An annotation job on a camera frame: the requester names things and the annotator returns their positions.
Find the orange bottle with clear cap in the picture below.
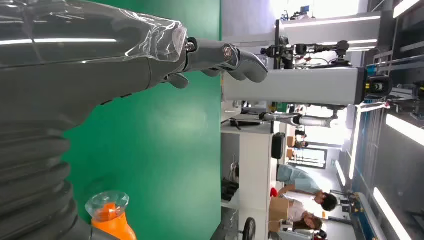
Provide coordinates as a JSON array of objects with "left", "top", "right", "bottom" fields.
[{"left": 84, "top": 191, "right": 138, "bottom": 240}]

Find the white cabinet desk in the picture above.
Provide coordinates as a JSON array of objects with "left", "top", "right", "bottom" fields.
[{"left": 220, "top": 113, "right": 278, "bottom": 240}]

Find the black monitor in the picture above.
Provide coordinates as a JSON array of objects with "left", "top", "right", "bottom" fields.
[{"left": 271, "top": 132, "right": 287, "bottom": 161}]

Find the white robot column stand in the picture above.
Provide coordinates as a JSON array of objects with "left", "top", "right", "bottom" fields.
[{"left": 222, "top": 66, "right": 368, "bottom": 107}]

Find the brown cardboard box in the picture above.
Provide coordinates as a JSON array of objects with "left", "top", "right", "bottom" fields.
[{"left": 268, "top": 196, "right": 291, "bottom": 222}]

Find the person leaning over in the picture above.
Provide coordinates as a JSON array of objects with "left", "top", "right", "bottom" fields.
[{"left": 276, "top": 163, "right": 339, "bottom": 213}]

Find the white overhead beam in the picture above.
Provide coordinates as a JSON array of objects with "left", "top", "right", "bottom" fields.
[{"left": 277, "top": 12, "right": 382, "bottom": 45}]

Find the person seated behind box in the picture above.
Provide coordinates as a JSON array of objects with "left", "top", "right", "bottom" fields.
[{"left": 287, "top": 198, "right": 324, "bottom": 233}]

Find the black camera head unit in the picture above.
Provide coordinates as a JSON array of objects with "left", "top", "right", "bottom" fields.
[{"left": 365, "top": 74, "right": 394, "bottom": 99}]

